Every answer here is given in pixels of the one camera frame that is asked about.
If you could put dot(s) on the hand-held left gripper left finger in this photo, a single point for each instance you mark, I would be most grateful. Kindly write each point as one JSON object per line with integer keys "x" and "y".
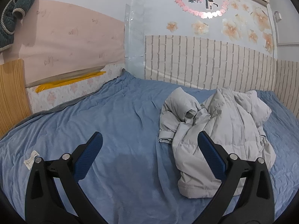
{"x": 90, "y": 152}

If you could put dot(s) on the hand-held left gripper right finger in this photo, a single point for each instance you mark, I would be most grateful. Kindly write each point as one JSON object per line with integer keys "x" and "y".
{"x": 210, "y": 154}

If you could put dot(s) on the grey puffer jacket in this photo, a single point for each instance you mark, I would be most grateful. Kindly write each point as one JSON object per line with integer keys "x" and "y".
{"x": 224, "y": 126}

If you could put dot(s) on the blue blanket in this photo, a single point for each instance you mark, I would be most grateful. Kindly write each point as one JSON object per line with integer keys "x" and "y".
{"x": 116, "y": 121}

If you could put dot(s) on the white blanket label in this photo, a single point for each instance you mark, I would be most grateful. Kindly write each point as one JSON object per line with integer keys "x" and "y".
{"x": 31, "y": 159}

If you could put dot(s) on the floral bed sheet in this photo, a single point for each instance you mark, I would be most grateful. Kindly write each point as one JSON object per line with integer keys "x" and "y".
{"x": 70, "y": 93}

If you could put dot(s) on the yellow cloth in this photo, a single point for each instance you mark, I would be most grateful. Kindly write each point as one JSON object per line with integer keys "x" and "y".
{"x": 70, "y": 80}

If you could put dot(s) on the wooden headboard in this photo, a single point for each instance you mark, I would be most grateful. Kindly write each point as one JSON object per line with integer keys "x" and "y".
{"x": 12, "y": 93}

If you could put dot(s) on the pink padded board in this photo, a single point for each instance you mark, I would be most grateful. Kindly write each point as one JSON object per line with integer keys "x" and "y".
{"x": 70, "y": 39}

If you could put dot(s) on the clear plastic sheet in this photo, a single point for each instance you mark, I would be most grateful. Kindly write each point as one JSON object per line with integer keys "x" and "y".
{"x": 134, "y": 39}

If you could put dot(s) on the brick pattern wall panel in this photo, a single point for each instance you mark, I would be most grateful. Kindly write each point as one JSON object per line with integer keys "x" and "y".
{"x": 198, "y": 60}

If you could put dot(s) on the group of flower wall stickers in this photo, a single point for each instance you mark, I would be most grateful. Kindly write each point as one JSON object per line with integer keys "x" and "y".
{"x": 231, "y": 29}

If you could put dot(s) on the white wall socket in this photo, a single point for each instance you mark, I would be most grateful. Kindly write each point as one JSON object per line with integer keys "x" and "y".
{"x": 278, "y": 16}

